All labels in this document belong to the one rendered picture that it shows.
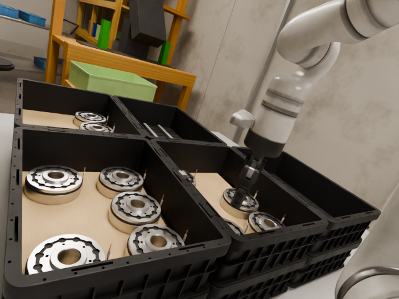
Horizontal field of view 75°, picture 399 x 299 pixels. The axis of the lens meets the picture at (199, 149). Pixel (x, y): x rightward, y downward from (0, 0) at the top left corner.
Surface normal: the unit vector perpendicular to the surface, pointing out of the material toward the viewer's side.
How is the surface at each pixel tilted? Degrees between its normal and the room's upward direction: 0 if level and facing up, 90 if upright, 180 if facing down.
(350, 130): 90
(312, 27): 88
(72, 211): 0
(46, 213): 0
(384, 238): 96
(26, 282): 0
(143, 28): 55
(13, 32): 90
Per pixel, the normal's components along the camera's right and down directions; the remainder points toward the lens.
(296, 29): -0.74, -0.17
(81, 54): 0.61, 0.46
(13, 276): 0.31, -0.89
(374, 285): -0.51, -0.85
